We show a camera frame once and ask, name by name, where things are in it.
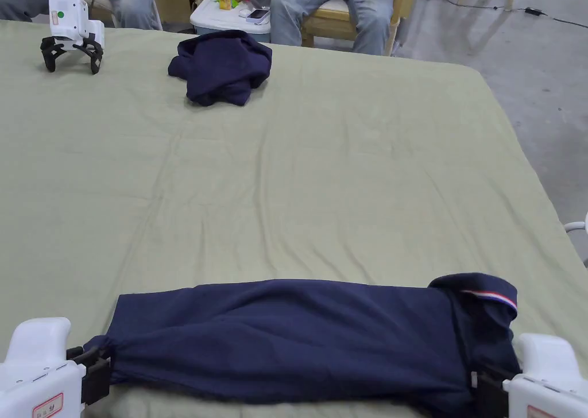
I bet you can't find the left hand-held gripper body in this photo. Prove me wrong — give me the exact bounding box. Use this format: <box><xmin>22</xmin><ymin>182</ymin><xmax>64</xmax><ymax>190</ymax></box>
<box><xmin>0</xmin><ymin>316</ymin><xmax>86</xmax><ymax>418</ymax></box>

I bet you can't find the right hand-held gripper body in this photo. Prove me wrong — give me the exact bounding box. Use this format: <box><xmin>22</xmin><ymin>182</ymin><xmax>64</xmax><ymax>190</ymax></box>
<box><xmin>477</xmin><ymin>332</ymin><xmax>588</xmax><ymax>418</ymax></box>

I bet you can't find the dark blue striped-collar shirt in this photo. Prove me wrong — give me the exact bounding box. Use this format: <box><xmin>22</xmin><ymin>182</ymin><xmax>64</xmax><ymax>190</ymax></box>
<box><xmin>82</xmin><ymin>273</ymin><xmax>522</xmax><ymax>418</ymax></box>

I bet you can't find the white metal chair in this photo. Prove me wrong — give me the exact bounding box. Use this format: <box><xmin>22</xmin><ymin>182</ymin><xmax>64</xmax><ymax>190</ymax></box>
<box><xmin>563</xmin><ymin>208</ymin><xmax>588</xmax><ymax>268</ymax></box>

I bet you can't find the bed with pale green sheet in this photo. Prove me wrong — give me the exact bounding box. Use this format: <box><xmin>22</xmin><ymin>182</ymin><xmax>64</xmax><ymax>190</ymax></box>
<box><xmin>0</xmin><ymin>19</ymin><xmax>588</xmax><ymax>418</ymax></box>

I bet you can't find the bunched dark blue garment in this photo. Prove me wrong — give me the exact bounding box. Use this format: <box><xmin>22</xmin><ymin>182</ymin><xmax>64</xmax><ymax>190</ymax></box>
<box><xmin>167</xmin><ymin>29</ymin><xmax>273</xmax><ymax>107</ymax></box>

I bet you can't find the spare white hand-held gripper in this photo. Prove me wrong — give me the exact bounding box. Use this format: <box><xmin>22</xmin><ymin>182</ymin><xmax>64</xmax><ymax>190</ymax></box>
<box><xmin>40</xmin><ymin>0</ymin><xmax>106</xmax><ymax>75</ymax></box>

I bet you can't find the white storage box with items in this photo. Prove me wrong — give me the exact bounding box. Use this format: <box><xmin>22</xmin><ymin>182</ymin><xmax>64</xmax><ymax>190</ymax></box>
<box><xmin>189</xmin><ymin>0</ymin><xmax>273</xmax><ymax>47</ymax></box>

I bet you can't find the black cable with adapter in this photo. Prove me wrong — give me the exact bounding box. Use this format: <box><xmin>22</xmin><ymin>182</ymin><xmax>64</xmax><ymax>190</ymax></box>
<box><xmin>424</xmin><ymin>0</ymin><xmax>588</xmax><ymax>29</ymax></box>

